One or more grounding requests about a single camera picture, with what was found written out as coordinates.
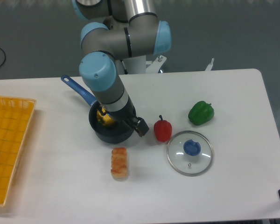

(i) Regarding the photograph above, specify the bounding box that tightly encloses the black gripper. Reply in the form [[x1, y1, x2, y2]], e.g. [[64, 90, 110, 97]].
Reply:
[[98, 96, 149, 137]]

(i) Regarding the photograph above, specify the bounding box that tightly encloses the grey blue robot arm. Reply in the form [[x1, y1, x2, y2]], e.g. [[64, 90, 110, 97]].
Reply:
[[72, 0, 172, 136]]

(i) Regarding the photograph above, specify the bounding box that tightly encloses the glass lid with blue knob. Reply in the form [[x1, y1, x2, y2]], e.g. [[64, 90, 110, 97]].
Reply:
[[166, 131, 214, 176]]

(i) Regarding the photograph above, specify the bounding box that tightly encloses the red bell pepper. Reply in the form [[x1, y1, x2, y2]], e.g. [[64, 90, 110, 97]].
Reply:
[[154, 115, 172, 142]]

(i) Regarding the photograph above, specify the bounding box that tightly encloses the yellow bell pepper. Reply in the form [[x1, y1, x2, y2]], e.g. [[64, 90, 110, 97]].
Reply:
[[96, 110, 117, 128]]

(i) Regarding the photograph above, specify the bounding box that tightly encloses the toasted bread piece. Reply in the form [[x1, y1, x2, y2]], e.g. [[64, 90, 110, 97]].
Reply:
[[111, 147, 128, 179]]

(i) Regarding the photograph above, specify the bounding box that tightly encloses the green bell pepper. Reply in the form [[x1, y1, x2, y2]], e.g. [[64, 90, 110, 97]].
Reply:
[[188, 101, 215, 126]]

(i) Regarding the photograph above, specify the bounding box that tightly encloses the yellow plastic basket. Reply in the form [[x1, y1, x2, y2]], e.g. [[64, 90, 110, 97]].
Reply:
[[0, 96, 36, 207]]

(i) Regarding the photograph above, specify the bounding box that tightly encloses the dark pot with blue handle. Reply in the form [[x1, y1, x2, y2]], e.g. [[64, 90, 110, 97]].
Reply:
[[61, 75, 134, 144]]

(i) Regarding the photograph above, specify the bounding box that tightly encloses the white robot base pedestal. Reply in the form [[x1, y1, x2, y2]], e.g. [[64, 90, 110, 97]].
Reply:
[[118, 55, 167, 75]]

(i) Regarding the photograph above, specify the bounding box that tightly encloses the white bracket behind table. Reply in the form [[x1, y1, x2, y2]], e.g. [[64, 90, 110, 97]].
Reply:
[[205, 58, 214, 71]]

